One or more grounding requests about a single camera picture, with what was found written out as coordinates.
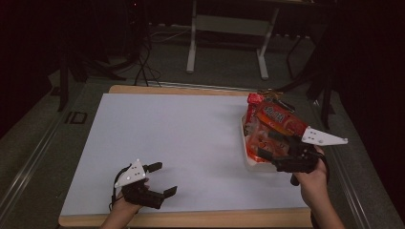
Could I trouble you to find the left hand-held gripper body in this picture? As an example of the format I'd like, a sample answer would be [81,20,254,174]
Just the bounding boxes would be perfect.
[113,158,167,210]

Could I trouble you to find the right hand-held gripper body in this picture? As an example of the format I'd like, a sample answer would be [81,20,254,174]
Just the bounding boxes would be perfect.
[271,125,349,175]

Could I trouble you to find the orange clear snack packet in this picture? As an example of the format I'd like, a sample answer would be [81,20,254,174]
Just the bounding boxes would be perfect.
[246,99,309,163]

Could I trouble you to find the white two-compartment box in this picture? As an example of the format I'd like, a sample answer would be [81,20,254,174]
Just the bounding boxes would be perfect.
[240,114,282,174]

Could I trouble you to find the red and black soup packet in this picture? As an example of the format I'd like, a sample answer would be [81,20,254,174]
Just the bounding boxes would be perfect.
[246,93,266,128]

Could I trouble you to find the person's left hand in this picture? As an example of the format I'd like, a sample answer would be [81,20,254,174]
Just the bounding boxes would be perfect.
[111,194,144,216]

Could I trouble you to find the person's right hand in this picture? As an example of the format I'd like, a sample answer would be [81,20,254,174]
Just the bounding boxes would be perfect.
[290,146,330,193]

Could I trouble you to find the black metal stand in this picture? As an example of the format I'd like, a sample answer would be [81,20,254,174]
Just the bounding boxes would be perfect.
[271,31,335,130]
[56,47,127,113]

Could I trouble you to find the white table mat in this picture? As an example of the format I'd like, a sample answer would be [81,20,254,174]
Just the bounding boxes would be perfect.
[60,93,309,217]

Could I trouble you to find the left hand-held gripper cable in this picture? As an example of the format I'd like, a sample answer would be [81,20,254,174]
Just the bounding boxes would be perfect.
[109,166,128,212]

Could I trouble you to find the metal floor rail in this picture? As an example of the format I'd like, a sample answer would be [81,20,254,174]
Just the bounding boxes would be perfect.
[313,101,372,229]
[0,104,70,211]

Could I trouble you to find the black floor cables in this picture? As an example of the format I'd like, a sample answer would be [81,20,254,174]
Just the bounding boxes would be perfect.
[133,31,161,87]

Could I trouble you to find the white metal desk frame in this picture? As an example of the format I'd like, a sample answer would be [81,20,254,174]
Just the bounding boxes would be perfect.
[185,0,281,80]

